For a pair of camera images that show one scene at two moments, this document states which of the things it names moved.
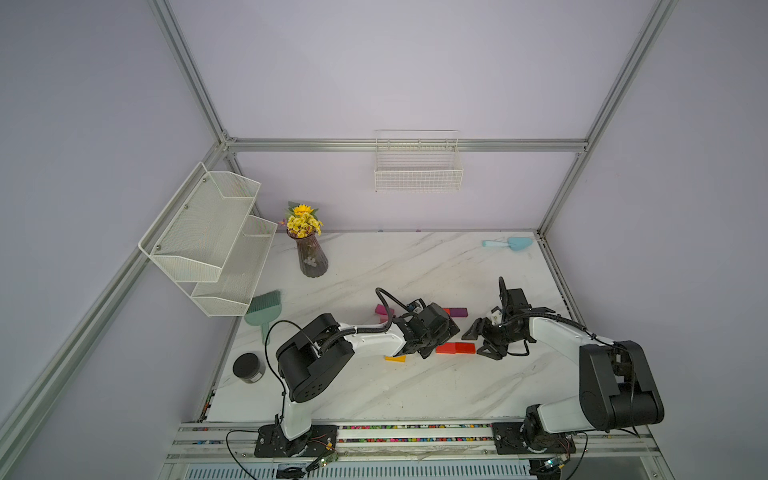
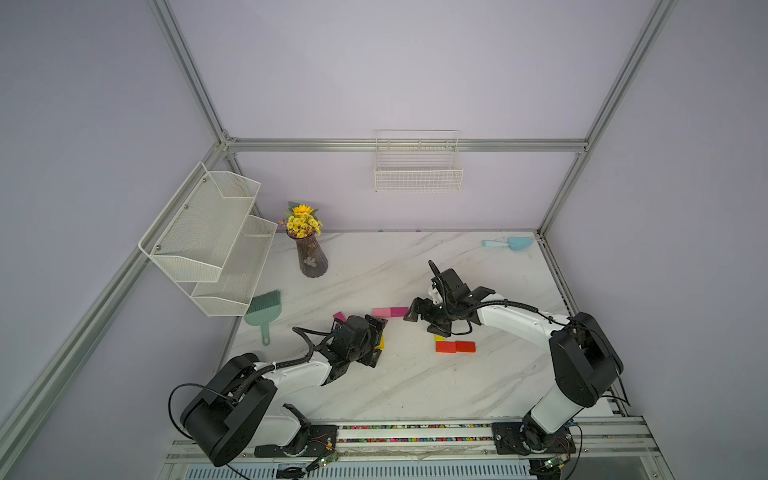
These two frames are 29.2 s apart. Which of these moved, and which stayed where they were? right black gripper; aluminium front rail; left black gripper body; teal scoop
Moved: right black gripper; left black gripper body
Stayed: teal scoop; aluminium front rail
